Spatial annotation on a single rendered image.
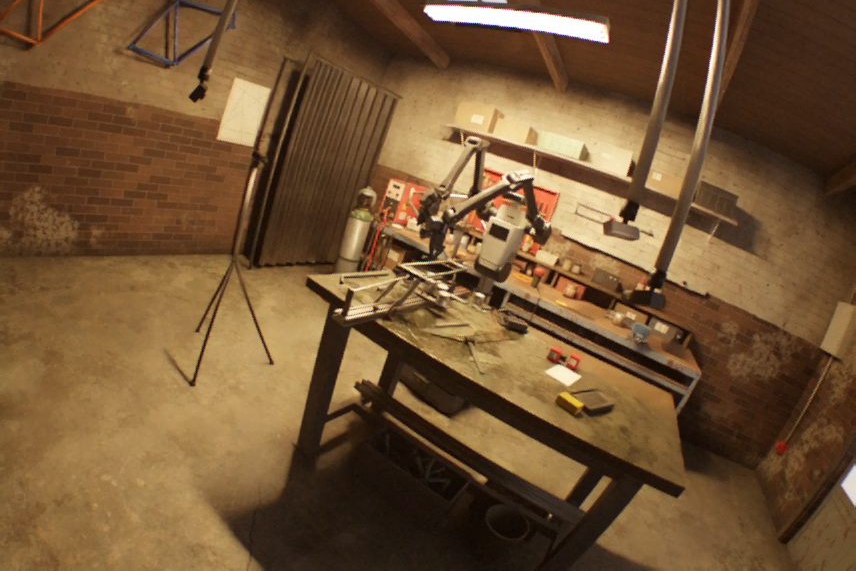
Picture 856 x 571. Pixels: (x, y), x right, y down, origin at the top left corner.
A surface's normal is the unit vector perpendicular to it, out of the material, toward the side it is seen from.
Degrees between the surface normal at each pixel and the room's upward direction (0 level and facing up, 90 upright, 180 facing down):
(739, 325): 90
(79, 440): 0
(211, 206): 90
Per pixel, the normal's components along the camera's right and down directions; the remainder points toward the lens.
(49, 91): 0.80, 0.37
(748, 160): -0.51, 0.00
